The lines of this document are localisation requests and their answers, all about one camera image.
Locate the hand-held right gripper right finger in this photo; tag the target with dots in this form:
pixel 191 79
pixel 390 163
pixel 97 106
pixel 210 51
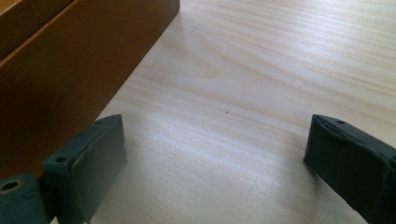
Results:
pixel 351 165

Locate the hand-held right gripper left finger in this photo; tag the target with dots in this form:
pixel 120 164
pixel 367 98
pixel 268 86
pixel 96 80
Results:
pixel 90 168

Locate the brown wooden box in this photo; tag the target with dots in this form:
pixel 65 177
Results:
pixel 59 71

